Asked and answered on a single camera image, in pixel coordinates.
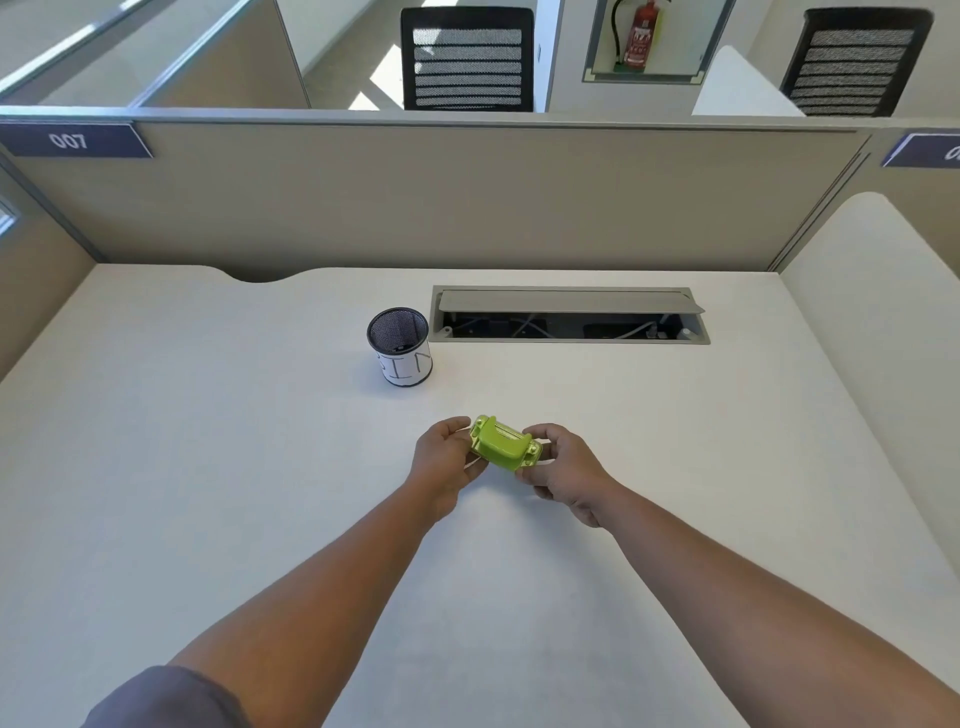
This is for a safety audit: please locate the person's left hand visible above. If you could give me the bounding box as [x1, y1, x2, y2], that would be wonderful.
[404, 417, 489, 524]

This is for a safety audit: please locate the person's right hand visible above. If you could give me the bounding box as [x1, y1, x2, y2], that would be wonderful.
[522, 423, 623, 529]

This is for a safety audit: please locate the green plastic stapler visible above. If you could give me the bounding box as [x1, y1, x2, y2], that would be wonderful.
[468, 414, 544, 474]

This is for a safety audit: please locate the person's right forearm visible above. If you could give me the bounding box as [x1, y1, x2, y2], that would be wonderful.
[596, 483, 960, 728]

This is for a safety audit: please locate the person's left forearm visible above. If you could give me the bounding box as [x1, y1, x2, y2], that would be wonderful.
[166, 483, 440, 728]

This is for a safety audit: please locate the black mesh pen holder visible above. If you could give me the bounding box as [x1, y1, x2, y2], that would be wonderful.
[366, 306, 434, 387]

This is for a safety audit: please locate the beige desk partition panel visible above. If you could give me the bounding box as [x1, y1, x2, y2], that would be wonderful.
[0, 107, 879, 285]

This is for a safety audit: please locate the white curved side divider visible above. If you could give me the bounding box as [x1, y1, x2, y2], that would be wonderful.
[780, 192, 960, 571]

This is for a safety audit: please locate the black mesh office chair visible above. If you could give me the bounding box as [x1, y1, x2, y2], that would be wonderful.
[779, 7, 936, 118]
[399, 6, 536, 113]

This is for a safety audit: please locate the grey shirt sleeve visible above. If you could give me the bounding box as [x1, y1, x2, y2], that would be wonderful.
[81, 665, 252, 728]

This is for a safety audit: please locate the red fire extinguisher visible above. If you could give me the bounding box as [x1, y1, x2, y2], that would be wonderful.
[611, 0, 661, 72]

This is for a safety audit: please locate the blue desk number label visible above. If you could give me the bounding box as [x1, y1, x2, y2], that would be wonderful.
[881, 132, 960, 169]
[0, 121, 154, 160]

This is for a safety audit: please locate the grey desk cable tray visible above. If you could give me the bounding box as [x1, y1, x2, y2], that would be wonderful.
[429, 285, 711, 346]

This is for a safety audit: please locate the fire extinguisher wall cabinet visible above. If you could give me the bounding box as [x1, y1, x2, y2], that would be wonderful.
[583, 0, 738, 85]

